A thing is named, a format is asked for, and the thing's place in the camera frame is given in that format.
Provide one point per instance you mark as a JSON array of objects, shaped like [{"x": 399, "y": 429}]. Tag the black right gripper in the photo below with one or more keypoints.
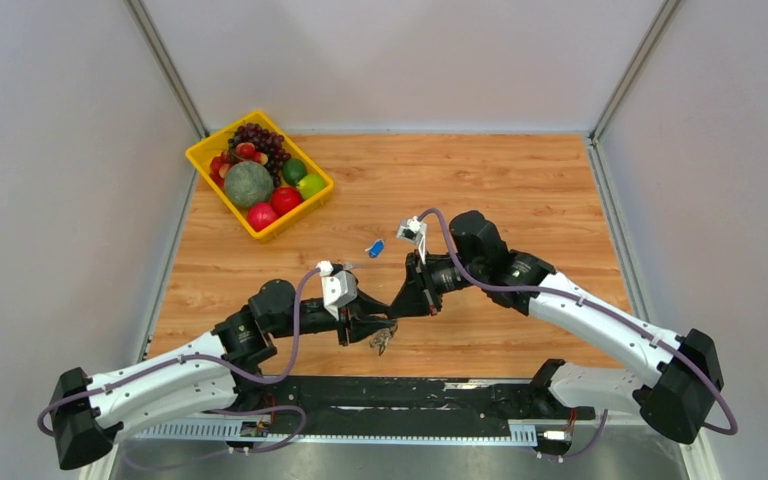
[{"x": 418, "y": 296}]

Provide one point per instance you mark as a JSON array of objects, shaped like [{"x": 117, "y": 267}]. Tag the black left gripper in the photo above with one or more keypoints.
[{"x": 363, "y": 305}]

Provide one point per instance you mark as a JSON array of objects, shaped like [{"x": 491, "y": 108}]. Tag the silver keyring bunch with keys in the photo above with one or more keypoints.
[{"x": 381, "y": 339}]

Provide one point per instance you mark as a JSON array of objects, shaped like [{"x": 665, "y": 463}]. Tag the silver key with blue tag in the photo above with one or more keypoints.
[{"x": 375, "y": 249}]

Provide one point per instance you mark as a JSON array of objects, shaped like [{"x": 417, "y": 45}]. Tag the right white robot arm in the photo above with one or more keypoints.
[{"x": 673, "y": 381}]

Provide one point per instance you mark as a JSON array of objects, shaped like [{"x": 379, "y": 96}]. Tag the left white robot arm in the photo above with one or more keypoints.
[{"x": 220, "y": 369}]

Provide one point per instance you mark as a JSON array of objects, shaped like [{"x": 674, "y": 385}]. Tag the red apple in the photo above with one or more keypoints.
[
  {"x": 261, "y": 216},
  {"x": 285, "y": 199}
]

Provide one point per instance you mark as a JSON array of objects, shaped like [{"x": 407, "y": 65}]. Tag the dark green lime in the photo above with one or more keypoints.
[{"x": 293, "y": 171}]

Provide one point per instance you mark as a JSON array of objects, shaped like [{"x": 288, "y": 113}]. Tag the green netted melon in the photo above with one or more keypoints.
[{"x": 248, "y": 183}]

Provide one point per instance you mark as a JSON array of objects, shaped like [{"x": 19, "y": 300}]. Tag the red-yellow peach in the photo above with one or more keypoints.
[{"x": 260, "y": 157}]

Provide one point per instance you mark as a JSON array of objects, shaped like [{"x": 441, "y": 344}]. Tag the dark purple grape bunch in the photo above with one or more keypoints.
[{"x": 265, "y": 141}]

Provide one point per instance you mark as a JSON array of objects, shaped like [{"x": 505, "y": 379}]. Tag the yellow plastic fruit tray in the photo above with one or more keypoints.
[{"x": 210, "y": 159}]

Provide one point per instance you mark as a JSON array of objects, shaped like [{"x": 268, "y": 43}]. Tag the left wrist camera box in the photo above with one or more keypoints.
[{"x": 339, "y": 287}]

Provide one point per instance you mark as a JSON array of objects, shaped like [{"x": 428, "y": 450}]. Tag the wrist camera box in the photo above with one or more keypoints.
[
  {"x": 414, "y": 230},
  {"x": 339, "y": 287}
]

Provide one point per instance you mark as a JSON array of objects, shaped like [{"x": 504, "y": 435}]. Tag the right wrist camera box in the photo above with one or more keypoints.
[{"x": 414, "y": 230}]

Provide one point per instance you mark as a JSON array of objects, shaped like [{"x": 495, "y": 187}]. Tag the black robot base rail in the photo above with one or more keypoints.
[{"x": 404, "y": 406}]

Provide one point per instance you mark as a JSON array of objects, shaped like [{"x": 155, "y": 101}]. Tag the left aluminium frame post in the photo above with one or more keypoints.
[{"x": 157, "y": 47}]

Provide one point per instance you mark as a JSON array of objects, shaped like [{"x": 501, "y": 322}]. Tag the aluminium frame post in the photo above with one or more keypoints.
[
  {"x": 659, "y": 25},
  {"x": 157, "y": 47}
]

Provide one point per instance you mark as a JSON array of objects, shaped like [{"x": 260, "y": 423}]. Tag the right aluminium frame post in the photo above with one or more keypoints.
[{"x": 659, "y": 25}]

